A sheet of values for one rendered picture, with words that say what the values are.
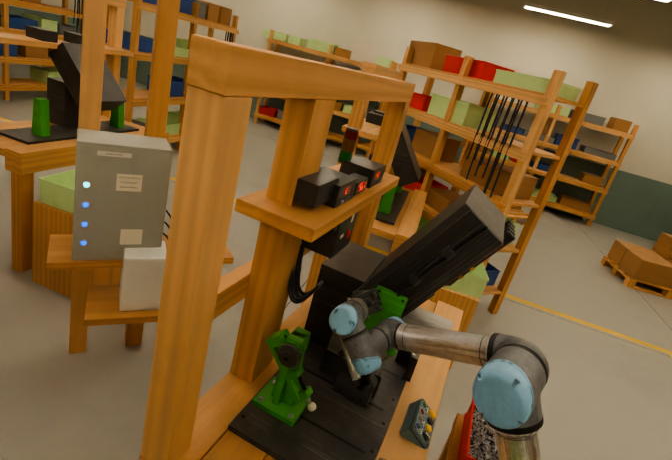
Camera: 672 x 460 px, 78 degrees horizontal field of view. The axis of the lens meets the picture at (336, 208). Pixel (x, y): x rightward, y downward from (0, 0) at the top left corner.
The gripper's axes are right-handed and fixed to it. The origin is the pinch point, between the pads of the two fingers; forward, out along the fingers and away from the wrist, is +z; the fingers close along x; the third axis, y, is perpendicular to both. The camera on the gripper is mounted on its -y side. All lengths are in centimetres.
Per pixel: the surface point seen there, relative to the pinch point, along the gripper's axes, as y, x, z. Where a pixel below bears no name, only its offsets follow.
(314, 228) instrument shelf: 6.4, 25.0, -39.0
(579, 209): 242, -50, 872
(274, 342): -24.7, 0.1, -25.2
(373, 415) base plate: -12.4, -35.7, -2.7
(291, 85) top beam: 20, 55, -55
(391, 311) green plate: 5.8, -6.7, 2.6
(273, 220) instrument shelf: -4, 32, -40
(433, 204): 10, 45, 322
